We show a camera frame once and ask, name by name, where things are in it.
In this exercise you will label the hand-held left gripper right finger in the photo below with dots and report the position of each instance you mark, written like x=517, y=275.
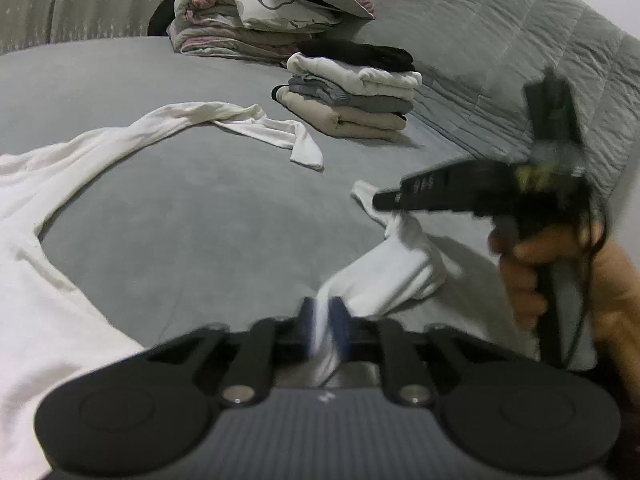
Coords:
x=340, y=325

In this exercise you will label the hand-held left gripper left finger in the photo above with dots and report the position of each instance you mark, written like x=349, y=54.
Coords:
x=305, y=320

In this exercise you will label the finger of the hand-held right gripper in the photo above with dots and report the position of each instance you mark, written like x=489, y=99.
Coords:
x=430, y=190

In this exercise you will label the white long-sleeve shirt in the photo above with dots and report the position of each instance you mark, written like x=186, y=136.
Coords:
x=50, y=260

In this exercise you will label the person's right hand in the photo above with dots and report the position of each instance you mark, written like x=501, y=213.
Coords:
x=620, y=290

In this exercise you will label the grey folded garment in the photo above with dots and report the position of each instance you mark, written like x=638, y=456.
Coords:
x=380, y=105

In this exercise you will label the beige folded garment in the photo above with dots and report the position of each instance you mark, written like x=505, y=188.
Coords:
x=350, y=122

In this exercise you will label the white folded garment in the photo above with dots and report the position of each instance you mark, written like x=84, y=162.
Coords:
x=350, y=75

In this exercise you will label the black folded garment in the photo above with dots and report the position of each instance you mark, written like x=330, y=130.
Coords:
x=360, y=55

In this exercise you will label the grey bed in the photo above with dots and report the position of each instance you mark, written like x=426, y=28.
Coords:
x=200, y=200

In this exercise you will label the folded floral quilt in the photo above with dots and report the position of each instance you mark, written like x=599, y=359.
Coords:
x=225, y=20

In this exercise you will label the black cloth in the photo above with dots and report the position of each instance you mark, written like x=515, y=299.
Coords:
x=160, y=20

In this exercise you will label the grey star-print curtain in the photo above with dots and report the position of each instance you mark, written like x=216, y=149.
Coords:
x=115, y=0
x=25, y=15

